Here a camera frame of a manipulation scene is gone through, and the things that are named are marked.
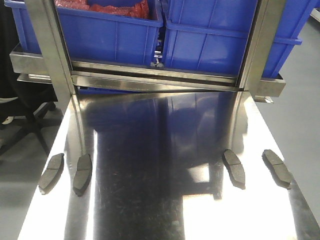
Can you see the black office chair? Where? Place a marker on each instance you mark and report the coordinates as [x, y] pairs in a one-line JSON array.
[[33, 108]]

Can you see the right blue plastic bin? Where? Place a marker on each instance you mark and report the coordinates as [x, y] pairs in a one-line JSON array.
[[211, 35]]

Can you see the stainless steel rack frame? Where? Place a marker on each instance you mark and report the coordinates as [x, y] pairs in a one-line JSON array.
[[54, 66]]

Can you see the grey brake pad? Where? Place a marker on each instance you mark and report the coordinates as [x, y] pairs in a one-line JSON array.
[[235, 169], [82, 175], [51, 174], [278, 170]]

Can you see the blue plastic bin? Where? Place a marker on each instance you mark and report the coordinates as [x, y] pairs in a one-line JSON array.
[[113, 38], [211, 35]]

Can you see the left blue plastic bin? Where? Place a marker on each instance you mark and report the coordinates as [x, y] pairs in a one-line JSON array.
[[113, 38]]

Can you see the red plastic bag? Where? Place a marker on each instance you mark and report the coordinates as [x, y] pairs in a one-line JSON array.
[[139, 10]]

